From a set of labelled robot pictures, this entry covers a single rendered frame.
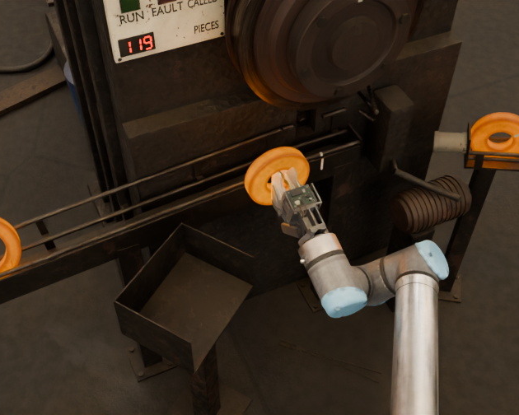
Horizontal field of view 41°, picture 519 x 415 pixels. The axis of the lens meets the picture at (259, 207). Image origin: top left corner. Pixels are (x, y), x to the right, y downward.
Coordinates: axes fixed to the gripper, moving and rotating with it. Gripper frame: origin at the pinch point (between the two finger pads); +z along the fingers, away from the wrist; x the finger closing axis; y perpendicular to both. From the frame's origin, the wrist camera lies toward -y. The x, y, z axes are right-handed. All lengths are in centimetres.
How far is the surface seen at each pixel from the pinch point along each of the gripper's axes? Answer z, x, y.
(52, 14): 157, 24, -108
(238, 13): 24.4, 2.9, 27.6
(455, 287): -26, -70, -79
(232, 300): -20.1, 17.5, -19.2
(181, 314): -18.7, 29.9, -20.6
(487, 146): -5, -64, -15
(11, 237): 12, 61, -18
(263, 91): 15.4, -1.5, 10.0
